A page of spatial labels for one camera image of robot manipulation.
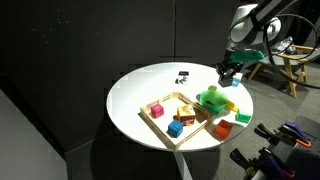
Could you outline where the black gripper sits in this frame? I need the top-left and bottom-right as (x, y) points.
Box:
(216, 53), (243, 87)

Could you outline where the light blue toy block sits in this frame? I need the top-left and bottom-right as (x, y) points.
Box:
(232, 73), (243, 87)

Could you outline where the yellow toy block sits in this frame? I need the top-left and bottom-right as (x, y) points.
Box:
(225, 101), (238, 112)

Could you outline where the green toy block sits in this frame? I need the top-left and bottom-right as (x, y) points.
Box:
(236, 110), (251, 123)

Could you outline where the orange toy block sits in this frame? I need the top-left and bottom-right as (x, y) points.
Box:
(214, 119), (233, 138)

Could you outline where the multicolour picture block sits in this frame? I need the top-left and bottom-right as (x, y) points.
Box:
(176, 104), (196, 126)

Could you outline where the dark blue toy block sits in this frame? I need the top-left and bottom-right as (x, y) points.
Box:
(168, 120), (183, 138)

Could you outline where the pink toy block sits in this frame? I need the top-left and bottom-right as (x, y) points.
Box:
(151, 104), (164, 118)

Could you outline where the green plastic bowl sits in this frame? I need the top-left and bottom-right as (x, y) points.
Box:
(199, 86), (228, 114)

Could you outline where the black white patterned card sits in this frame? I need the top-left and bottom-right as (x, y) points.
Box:
(175, 76), (188, 84)

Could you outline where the wooden tray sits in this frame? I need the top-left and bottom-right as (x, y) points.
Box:
(140, 92), (212, 151)

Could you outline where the wooden armchair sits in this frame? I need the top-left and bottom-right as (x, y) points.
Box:
(249, 37), (320, 98)

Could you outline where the purple orange spring clamp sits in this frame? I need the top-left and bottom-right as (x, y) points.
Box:
(254, 122), (312, 148)

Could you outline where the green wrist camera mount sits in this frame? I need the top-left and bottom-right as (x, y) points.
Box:
(230, 49), (264, 62)

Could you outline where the white table pedestal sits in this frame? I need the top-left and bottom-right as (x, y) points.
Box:
(174, 152), (193, 180)

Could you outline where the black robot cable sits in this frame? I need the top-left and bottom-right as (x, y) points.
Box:
(263, 13), (320, 90)

